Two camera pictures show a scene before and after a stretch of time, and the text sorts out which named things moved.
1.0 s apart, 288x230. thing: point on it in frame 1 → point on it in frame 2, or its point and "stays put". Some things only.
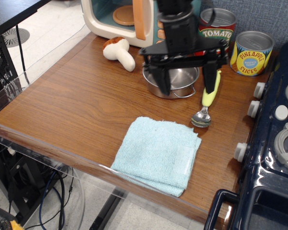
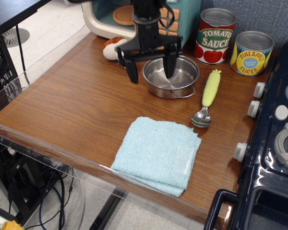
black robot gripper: (182, 49) → (149, 44)
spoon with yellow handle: (202, 119) stays put
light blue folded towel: (158, 154) stays put
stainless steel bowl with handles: (182, 81) stays put
